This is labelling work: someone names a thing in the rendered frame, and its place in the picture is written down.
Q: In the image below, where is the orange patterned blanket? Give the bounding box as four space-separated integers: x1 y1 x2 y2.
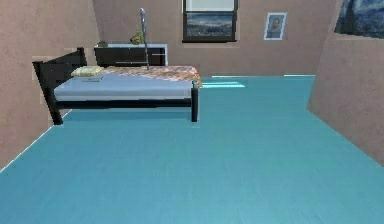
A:
99 65 203 88

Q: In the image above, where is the black framed bed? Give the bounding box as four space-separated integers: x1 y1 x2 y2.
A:
32 47 200 126

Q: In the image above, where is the black chest of drawers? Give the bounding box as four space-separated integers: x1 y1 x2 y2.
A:
93 43 169 68

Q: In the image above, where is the green house plant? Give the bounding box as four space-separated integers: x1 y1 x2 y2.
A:
129 30 145 46

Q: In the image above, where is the dark framed window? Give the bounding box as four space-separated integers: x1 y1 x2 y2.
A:
181 0 239 43

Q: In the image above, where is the yellow green pillow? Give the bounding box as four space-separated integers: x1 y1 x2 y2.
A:
70 65 105 78

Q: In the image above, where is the white framed portrait picture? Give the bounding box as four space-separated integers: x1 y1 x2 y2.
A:
263 12 288 41

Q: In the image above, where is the blue night sky painting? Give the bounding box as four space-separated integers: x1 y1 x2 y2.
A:
334 0 384 40

